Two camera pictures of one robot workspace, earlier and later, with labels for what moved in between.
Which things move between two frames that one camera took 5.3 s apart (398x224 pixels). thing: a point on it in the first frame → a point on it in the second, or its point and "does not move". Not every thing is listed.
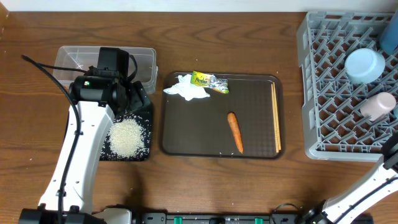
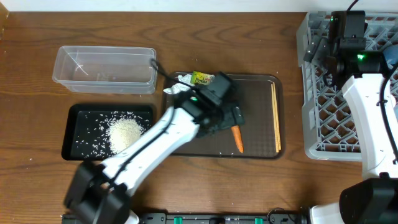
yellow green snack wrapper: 219,84 does not move
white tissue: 187,90 does not move
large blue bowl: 388,40 → 390,53
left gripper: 140,97 → 233,116
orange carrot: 235,126 does not move
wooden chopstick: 275,118 does not move
